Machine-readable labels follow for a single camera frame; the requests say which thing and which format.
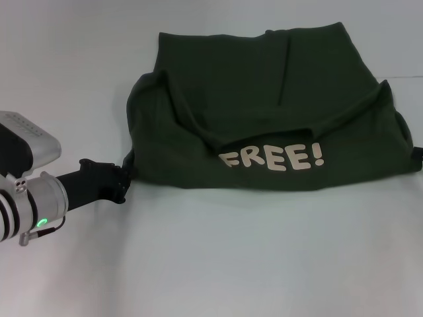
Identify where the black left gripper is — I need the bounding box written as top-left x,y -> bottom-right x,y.
55,158 -> 137,213

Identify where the dark green t-shirt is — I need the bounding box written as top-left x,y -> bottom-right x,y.
121,21 -> 418,193

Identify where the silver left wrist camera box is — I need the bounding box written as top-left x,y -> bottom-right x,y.
0,111 -> 63,181

